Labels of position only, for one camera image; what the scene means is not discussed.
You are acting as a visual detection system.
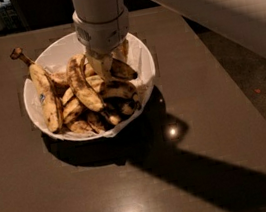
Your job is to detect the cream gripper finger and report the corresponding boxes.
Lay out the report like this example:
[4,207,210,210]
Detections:
[86,49,113,82]

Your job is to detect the lower left small banana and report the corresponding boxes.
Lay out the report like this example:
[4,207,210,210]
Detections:
[61,88,74,105]

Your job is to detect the bottom left banana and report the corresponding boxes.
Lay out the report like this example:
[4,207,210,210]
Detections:
[67,120,92,134]

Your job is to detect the bottom centre banana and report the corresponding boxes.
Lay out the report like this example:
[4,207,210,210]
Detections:
[101,109,122,126]

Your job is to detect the centre spotted banana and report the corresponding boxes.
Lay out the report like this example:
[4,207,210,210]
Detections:
[66,54,105,112]

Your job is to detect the banana behind centre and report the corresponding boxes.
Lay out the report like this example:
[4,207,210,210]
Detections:
[110,58,138,81]

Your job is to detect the stickered banana with long stem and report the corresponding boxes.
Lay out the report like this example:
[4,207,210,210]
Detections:
[10,47,63,133]

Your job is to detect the white bowl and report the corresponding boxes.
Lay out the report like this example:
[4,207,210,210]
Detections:
[13,19,166,151]

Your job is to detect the short middle banana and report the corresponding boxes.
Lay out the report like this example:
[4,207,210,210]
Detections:
[86,75,105,93]

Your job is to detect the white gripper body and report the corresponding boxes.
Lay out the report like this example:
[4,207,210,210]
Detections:
[72,8,129,54]

